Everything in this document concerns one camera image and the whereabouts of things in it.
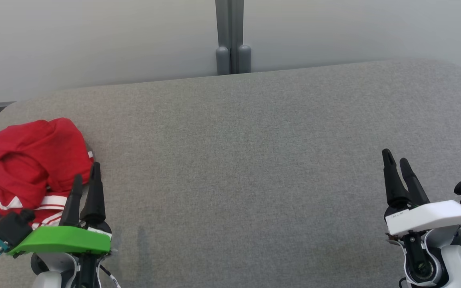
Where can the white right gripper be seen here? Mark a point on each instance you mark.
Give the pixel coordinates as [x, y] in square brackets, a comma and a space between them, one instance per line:
[430, 216]

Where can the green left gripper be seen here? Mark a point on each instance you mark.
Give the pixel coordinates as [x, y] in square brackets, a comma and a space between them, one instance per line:
[66, 240]

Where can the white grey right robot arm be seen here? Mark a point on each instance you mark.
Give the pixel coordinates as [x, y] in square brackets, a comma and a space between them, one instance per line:
[454, 264]

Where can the grey fabric sofa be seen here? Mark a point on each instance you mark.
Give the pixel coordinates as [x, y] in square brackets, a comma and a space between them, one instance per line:
[234, 160]

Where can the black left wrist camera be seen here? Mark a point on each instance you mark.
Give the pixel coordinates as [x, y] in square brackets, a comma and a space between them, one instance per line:
[8, 228]

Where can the grey partition post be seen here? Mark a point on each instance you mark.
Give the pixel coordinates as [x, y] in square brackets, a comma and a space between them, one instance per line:
[230, 24]

